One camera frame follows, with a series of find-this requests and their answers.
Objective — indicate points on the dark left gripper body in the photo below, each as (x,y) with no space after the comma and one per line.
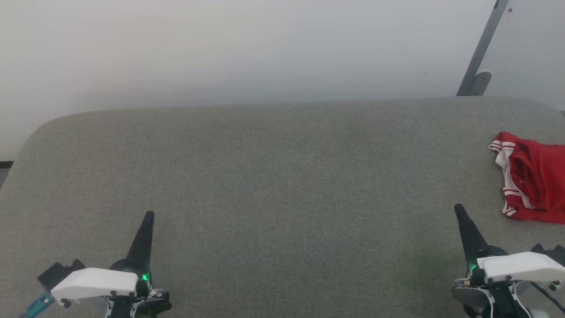
(143,271)

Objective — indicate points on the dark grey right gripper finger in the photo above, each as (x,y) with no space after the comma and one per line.
(470,234)

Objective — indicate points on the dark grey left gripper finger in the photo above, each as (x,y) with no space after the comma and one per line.
(143,243)

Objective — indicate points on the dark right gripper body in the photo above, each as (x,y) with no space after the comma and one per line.
(476,269)

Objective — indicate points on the red garment with white trim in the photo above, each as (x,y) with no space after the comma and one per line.
(538,176)

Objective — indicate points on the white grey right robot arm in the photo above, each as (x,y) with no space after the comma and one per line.
(494,300)

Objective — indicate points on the grey metal pole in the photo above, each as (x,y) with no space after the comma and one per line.
(483,44)

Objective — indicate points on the white right wrist camera cover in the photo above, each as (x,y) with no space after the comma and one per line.
(521,266)

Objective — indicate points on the white wrist camera cover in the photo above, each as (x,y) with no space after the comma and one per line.
(92,282)
(521,266)

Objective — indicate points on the white left wrist camera cover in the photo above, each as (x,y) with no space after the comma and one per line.
(92,282)

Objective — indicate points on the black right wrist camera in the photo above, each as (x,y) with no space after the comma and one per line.
(549,252)

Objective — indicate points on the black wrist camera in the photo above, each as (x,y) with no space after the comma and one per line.
(549,252)
(57,274)

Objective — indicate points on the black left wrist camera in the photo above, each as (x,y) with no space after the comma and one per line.
(57,274)

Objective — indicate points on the grey pole foot bracket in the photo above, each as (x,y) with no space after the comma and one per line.
(480,84)

